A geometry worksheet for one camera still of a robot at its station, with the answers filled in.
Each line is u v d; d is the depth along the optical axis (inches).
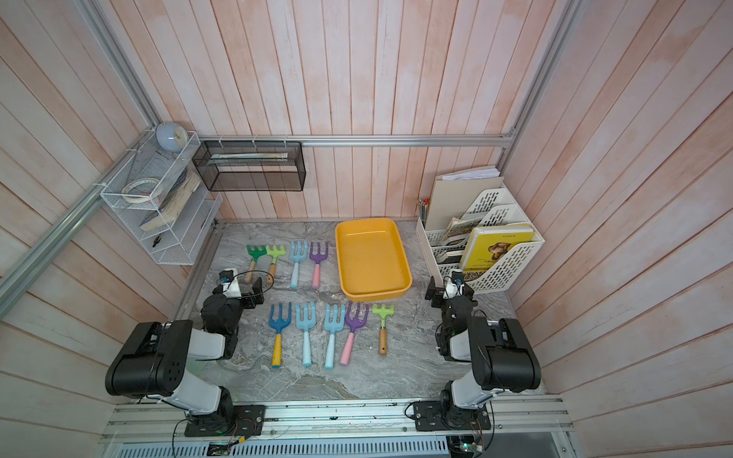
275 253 43.2
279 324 35.6
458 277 30.1
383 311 36.9
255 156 35.4
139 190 29.5
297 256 42.7
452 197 36.9
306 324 35.6
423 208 39.8
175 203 31.5
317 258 42.4
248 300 32.3
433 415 28.8
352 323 35.9
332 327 35.5
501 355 18.0
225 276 30.6
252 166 41.4
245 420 28.7
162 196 28.9
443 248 39.7
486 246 33.0
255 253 42.5
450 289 31.6
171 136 32.2
